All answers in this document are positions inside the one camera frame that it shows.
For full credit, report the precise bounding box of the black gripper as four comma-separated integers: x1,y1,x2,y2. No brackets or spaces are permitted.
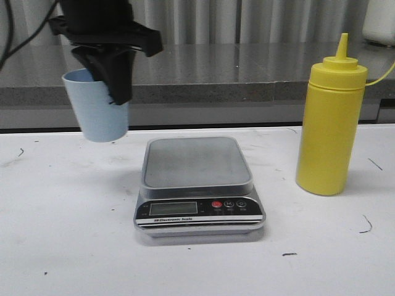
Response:
49,1,163,105

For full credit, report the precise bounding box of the white appliance on countertop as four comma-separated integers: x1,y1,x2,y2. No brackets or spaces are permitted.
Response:
362,0,394,46

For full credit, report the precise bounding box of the black cable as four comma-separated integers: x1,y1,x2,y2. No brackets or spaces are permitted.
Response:
0,0,65,72

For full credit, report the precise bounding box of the silver digital kitchen scale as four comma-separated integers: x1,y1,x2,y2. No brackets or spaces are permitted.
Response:
133,136,266,245

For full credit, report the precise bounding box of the grey stone countertop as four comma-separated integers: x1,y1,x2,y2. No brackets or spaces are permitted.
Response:
0,42,395,107

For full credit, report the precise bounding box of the light blue plastic cup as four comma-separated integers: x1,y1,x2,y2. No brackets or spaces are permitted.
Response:
62,68,128,142

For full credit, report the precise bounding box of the yellow squeeze bottle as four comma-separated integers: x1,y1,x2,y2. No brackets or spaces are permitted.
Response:
295,33,395,197

